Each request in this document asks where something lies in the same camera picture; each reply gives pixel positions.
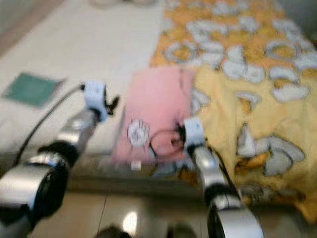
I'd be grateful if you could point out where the grey quilted mattress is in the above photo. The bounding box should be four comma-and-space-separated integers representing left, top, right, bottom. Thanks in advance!
0, 151, 209, 194

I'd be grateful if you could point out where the white quilted mattress pad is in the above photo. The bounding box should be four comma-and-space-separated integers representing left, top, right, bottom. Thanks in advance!
0, 0, 166, 159

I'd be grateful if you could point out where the pink embroidered pillow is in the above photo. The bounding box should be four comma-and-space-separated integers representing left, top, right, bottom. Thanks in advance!
111, 67, 196, 164

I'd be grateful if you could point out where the thick teal paperback book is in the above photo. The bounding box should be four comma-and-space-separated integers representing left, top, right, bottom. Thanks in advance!
4, 72, 65, 108

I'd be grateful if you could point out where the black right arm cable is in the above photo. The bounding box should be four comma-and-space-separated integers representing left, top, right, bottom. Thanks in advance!
149, 128, 238, 194

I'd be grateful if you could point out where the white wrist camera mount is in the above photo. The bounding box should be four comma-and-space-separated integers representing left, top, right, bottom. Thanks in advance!
83, 81, 108, 122
183, 117, 206, 147

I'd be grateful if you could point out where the yellow cartoon print duvet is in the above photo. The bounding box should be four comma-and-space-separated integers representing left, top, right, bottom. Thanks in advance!
149, 0, 317, 224

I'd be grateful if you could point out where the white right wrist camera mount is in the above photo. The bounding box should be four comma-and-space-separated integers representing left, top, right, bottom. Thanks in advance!
183, 117, 206, 147

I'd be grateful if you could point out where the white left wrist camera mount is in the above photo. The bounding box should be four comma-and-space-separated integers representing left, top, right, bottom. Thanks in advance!
83, 81, 108, 122

